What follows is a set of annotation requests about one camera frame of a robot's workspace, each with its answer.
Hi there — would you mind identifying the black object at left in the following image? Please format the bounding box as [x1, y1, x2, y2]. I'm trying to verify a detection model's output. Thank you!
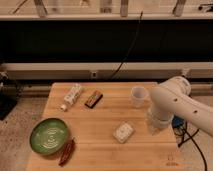
[0, 71, 21, 121]

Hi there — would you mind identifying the wooden cutting board table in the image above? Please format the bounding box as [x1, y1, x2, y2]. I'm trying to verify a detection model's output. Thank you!
[26, 82, 185, 171]

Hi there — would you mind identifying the blue object behind arm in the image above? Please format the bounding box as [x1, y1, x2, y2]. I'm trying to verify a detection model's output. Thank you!
[172, 116, 184, 128]

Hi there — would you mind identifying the black cable at right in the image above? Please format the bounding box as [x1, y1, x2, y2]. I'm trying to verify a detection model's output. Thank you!
[174, 122, 209, 171]

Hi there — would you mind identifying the white plastic cup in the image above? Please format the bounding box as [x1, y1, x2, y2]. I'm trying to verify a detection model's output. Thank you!
[131, 86, 149, 108]

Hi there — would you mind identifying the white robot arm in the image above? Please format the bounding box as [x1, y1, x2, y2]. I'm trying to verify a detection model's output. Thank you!
[147, 76, 213, 137]

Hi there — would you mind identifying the red brown wrapped snack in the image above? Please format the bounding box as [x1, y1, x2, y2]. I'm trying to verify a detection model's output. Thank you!
[59, 139, 75, 166]

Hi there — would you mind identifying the white rectangular box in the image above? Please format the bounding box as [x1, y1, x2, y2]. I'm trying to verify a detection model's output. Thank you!
[113, 122, 134, 143]

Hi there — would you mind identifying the brown chocolate bar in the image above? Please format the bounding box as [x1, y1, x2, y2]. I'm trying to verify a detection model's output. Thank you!
[85, 91, 103, 109]

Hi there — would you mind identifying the black hanging cable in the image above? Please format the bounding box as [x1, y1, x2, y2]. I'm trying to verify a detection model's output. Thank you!
[107, 10, 145, 80]

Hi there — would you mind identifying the white patterned bottle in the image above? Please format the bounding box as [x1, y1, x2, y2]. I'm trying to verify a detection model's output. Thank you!
[60, 84, 83, 111]

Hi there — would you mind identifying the green ceramic bowl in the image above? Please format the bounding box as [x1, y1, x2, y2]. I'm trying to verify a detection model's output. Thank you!
[29, 118, 70, 156]

